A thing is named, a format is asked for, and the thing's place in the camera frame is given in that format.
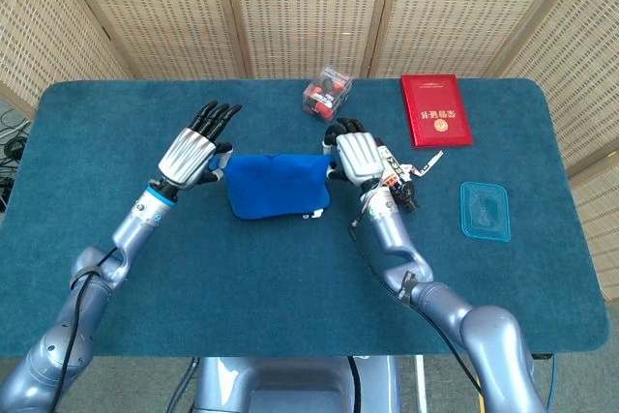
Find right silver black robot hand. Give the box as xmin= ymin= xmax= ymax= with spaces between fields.
xmin=322 ymin=116 xmax=386 ymax=188

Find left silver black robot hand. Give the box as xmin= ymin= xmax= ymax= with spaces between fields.
xmin=158 ymin=100 xmax=244 ymax=192

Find blue microfibre towel black trim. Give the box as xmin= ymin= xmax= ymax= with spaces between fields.
xmin=225 ymin=153 xmax=336 ymax=223

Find brown tea bottle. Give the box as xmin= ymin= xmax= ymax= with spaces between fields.
xmin=374 ymin=139 xmax=421 ymax=214

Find clear box with orange parts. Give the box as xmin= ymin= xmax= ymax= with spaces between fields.
xmin=303 ymin=63 xmax=353 ymax=123

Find small white tag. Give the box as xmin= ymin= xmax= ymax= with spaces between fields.
xmin=403 ymin=150 xmax=445 ymax=181

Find teal felt table cover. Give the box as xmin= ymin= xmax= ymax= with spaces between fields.
xmin=0 ymin=76 xmax=610 ymax=359

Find red certificate book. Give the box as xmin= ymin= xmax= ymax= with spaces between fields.
xmin=399 ymin=73 xmax=475 ymax=149

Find teal plastic tray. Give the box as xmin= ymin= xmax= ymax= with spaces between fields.
xmin=458 ymin=181 xmax=513 ymax=242

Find bamboo folding screen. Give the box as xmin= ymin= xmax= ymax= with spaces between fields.
xmin=0 ymin=0 xmax=619 ymax=288

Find grey-blue robot torso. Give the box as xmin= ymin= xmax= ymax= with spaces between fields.
xmin=192 ymin=354 xmax=402 ymax=413

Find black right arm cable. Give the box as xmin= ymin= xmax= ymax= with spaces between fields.
xmin=348 ymin=219 xmax=485 ymax=395

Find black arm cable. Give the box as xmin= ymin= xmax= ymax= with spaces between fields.
xmin=348 ymin=219 xmax=485 ymax=395
xmin=47 ymin=246 xmax=120 ymax=413

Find black floor cables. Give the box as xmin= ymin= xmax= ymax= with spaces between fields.
xmin=0 ymin=107 xmax=33 ymax=214

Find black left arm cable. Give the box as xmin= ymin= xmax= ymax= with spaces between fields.
xmin=47 ymin=246 xmax=120 ymax=413

